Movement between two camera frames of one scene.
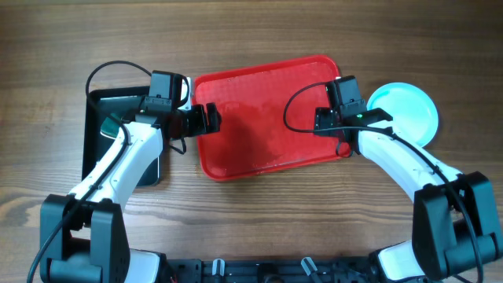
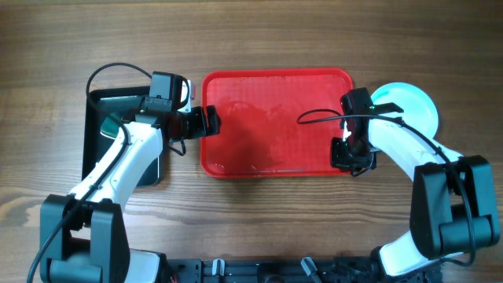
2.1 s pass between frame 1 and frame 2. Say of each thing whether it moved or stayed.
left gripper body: stayed
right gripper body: moved
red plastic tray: stayed
